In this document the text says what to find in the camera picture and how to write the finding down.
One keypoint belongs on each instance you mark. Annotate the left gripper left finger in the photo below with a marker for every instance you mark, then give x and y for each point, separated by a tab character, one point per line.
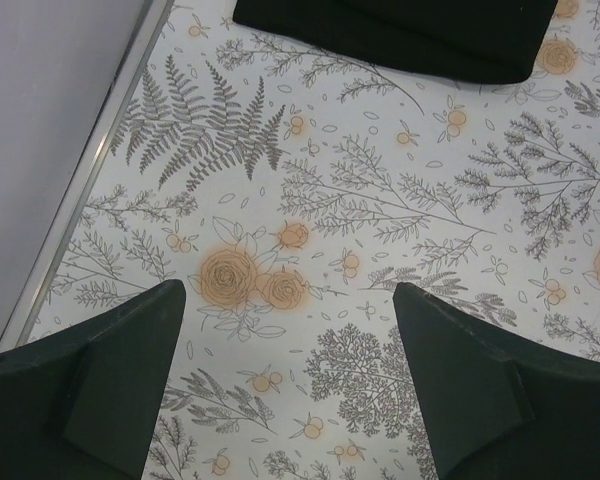
83	403

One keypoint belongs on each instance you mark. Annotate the black cloth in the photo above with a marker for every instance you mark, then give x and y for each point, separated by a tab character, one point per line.
482	42

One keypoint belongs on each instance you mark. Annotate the floral table mat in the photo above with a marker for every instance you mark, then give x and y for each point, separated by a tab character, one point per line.
291	189

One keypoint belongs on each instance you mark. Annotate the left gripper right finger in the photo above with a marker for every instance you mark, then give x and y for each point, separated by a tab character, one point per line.
496	405

